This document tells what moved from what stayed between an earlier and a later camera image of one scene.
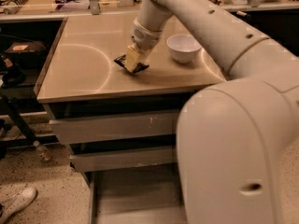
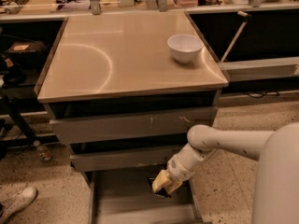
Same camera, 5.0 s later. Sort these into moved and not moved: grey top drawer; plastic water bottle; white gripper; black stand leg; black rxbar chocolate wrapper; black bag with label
Moved: white gripper; black rxbar chocolate wrapper
Not moved: plastic water bottle; grey top drawer; black stand leg; black bag with label
